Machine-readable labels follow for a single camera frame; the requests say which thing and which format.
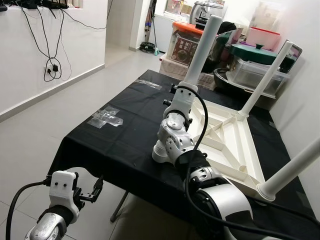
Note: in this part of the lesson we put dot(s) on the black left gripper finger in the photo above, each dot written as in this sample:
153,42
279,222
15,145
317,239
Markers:
78,176
97,186

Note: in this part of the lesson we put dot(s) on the white plastic table leg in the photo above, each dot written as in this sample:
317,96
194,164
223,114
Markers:
267,80
292,167
202,50

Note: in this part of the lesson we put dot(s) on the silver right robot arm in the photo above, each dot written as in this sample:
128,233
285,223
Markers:
175,132

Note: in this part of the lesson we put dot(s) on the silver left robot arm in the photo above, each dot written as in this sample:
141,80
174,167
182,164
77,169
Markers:
50,225

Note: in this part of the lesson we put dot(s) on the clear plastic bag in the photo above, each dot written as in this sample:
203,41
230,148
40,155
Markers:
149,84
106,117

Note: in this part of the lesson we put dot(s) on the beige cloth covered bench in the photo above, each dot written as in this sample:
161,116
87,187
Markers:
172,67

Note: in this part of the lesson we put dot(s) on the black tablecloth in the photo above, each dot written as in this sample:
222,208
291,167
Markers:
110,150

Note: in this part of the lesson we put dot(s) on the red printed carton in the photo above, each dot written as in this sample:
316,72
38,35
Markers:
182,50

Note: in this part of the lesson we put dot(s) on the black round wok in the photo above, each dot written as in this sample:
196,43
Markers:
221,80

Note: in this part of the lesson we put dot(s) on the white chest freezer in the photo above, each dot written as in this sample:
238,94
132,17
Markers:
162,32

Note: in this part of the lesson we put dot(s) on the clear plastic container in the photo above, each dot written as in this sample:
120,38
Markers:
250,75

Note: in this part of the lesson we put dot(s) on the black cloth bundle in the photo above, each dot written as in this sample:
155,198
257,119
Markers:
227,27

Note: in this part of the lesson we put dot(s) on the black kitchen appliance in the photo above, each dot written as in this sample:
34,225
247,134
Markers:
202,10

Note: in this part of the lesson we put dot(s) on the green pot lid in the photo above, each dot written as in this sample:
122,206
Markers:
255,52

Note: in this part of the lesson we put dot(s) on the black plug adapter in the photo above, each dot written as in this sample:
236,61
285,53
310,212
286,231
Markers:
53,66

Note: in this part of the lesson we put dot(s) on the pink plastic tub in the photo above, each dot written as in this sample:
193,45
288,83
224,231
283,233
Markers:
264,37

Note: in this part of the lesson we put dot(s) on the black antenna router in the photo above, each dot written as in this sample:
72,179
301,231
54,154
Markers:
54,4

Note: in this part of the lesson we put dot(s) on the black set-top box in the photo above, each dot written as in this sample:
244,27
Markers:
30,3

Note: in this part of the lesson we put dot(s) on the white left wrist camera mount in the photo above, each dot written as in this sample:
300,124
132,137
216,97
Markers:
62,187

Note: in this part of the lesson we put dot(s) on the dark metal folding table frame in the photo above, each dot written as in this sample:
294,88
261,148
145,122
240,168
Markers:
119,206

